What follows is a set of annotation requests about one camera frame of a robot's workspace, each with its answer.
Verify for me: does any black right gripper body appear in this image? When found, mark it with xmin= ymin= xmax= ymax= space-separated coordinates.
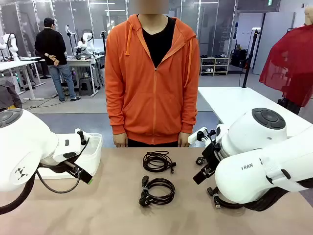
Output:
xmin=201 ymin=142 xmax=223 ymax=172

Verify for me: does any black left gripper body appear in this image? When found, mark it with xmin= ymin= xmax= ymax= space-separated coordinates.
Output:
xmin=40 ymin=160 xmax=82 ymax=177

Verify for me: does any black USB cable coil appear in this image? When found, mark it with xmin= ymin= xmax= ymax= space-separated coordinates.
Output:
xmin=206 ymin=186 xmax=245 ymax=211

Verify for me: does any thin black cable coil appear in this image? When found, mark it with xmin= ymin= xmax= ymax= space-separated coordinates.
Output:
xmin=142 ymin=151 xmax=177 ymax=175

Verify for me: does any black power cable coil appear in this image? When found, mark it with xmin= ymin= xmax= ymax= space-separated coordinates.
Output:
xmin=138 ymin=175 xmax=176 ymax=208

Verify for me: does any orange sleeved right forearm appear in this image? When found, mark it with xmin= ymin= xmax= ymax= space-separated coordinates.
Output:
xmin=107 ymin=97 xmax=128 ymax=135

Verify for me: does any orange sleeved left forearm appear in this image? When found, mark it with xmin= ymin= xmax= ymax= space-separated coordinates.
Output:
xmin=180 ymin=97 xmax=199 ymax=134

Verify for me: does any person's left hand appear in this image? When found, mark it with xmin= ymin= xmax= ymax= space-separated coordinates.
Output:
xmin=178 ymin=132 xmax=191 ymax=148

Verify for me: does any person's right hand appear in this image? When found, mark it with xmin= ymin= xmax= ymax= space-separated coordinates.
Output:
xmin=113 ymin=133 xmax=129 ymax=148

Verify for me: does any clear plastic storage bin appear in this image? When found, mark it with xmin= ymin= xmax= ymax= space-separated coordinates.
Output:
xmin=38 ymin=132 xmax=103 ymax=179

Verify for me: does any large white desk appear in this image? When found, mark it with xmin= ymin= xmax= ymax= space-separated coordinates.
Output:
xmin=197 ymin=86 xmax=313 ymax=138

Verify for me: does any person in orange hoodie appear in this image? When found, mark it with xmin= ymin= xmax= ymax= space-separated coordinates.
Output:
xmin=104 ymin=0 xmax=201 ymax=148

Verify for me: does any dark grey step stool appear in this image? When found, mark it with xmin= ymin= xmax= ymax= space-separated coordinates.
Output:
xmin=78 ymin=77 xmax=95 ymax=96

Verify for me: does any grey jacket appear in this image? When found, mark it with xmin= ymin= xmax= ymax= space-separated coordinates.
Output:
xmin=0 ymin=79 xmax=22 ymax=111

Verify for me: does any white shoe rack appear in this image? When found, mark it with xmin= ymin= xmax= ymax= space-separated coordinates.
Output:
xmin=200 ymin=56 xmax=230 ymax=76

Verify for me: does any black equipment bag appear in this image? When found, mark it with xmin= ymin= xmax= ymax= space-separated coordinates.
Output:
xmin=230 ymin=48 xmax=248 ymax=69

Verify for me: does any cluttered grey workbench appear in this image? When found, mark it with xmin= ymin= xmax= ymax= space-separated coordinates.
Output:
xmin=66 ymin=54 xmax=106 ymax=97

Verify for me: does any black tripod stand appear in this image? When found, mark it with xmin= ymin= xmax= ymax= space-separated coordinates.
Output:
xmin=241 ymin=28 xmax=260 ymax=89

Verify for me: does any white desk with metal legs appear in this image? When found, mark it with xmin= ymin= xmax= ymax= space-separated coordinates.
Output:
xmin=0 ymin=56 xmax=46 ymax=101

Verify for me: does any man in black sweater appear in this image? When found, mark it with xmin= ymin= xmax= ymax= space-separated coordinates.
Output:
xmin=34 ymin=17 xmax=81 ymax=102

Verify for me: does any beige mannequin head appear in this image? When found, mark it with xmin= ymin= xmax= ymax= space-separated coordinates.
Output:
xmin=304 ymin=6 xmax=313 ymax=26

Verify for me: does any thin black left gripper cable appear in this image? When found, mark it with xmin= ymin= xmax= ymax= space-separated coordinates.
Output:
xmin=36 ymin=167 xmax=82 ymax=194

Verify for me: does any black braided left arm hose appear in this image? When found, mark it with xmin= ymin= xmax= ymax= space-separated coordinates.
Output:
xmin=0 ymin=168 xmax=37 ymax=216

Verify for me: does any black braided arm hose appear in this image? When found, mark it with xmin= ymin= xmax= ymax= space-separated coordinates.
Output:
xmin=243 ymin=178 xmax=313 ymax=212
xmin=0 ymin=168 xmax=37 ymax=216

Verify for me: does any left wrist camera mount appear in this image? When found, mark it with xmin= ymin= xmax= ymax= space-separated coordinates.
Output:
xmin=74 ymin=128 xmax=90 ymax=146

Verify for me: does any black braided right arm hose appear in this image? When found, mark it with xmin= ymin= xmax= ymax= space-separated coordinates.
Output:
xmin=243 ymin=178 xmax=313 ymax=212

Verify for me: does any wall mounted dark monitor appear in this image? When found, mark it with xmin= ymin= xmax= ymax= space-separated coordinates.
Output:
xmin=236 ymin=0 xmax=281 ymax=13

